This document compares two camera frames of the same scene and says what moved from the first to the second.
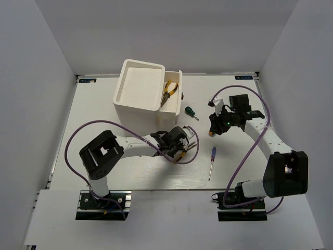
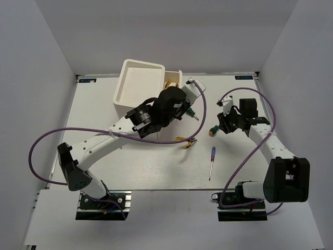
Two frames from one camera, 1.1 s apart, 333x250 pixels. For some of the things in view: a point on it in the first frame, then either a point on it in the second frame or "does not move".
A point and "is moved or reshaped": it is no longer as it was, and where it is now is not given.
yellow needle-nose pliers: [183, 151] is moved or reshaped
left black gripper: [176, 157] → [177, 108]
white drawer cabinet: [138, 95] does not move
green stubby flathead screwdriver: [189, 110] does not move
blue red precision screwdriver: [213, 159] does not move
